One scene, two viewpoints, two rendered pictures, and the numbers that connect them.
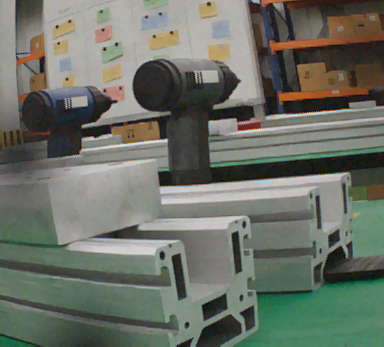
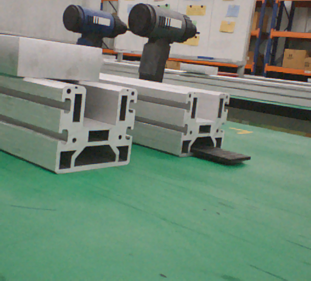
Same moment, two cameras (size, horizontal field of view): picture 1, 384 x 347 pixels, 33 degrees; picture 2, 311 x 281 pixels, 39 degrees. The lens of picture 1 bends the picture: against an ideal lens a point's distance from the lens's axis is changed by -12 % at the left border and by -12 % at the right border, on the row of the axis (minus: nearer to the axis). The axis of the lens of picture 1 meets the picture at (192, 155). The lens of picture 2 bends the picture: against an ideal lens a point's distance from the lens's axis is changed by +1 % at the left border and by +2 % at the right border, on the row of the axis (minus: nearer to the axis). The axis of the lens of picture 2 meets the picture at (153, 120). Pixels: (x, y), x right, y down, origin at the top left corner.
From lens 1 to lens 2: 11 cm
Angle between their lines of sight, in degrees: 8
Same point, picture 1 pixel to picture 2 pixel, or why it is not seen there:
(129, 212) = (75, 71)
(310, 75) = (292, 57)
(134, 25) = not seen: outside the picture
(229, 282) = (114, 124)
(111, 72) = not seen: hidden behind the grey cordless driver
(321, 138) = (267, 91)
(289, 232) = (172, 113)
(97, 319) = (28, 128)
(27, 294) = not seen: outside the picture
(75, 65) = not seen: hidden behind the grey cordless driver
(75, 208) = (37, 58)
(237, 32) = (243, 15)
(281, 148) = (239, 91)
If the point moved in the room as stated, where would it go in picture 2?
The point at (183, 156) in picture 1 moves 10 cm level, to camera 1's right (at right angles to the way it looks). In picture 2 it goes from (147, 65) to (200, 71)
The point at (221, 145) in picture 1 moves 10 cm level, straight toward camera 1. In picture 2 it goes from (204, 81) to (203, 81)
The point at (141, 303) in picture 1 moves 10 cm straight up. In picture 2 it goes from (50, 118) to (59, 11)
